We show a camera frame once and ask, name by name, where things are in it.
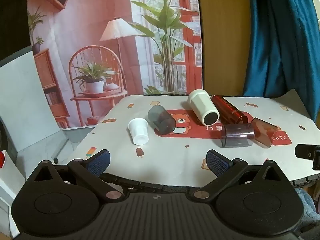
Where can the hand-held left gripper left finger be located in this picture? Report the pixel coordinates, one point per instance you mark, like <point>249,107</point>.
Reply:
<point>98,162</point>

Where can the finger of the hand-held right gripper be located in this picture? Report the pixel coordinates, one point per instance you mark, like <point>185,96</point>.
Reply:
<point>303,152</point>

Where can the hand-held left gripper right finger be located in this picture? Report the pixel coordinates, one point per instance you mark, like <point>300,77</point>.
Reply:
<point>218,163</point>

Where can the purple translucent cup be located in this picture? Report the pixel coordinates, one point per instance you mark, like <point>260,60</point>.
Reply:
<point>237,135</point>

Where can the brown translucent cup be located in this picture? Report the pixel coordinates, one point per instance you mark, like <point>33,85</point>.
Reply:
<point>265,132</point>

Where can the small white cup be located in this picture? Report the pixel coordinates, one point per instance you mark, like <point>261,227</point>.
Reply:
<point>137,130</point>

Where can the cream tumbler cup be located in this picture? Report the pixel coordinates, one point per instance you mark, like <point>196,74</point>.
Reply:
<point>202,105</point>

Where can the grey translucent cup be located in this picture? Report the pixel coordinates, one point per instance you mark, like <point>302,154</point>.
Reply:
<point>160,118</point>

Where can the metal table leg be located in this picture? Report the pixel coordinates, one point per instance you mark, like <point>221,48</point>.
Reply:
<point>61,150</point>

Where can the printed bear tablecloth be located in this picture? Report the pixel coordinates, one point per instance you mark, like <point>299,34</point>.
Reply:
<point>175,160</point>

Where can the light blue towel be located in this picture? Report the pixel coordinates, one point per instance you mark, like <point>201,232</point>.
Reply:
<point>310,205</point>

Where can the dark red cylindrical bottle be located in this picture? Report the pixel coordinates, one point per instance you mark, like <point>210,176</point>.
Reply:
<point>230,110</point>

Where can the red object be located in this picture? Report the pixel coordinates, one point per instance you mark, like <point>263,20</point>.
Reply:
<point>2,158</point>

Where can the white cabinet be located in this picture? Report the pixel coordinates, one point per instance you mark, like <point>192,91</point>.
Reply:
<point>22,100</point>

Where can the blue curtain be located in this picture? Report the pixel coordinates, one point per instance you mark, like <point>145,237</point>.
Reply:
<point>275,42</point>

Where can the printed room backdrop cloth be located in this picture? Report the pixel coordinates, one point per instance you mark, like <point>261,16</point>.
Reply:
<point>87,30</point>

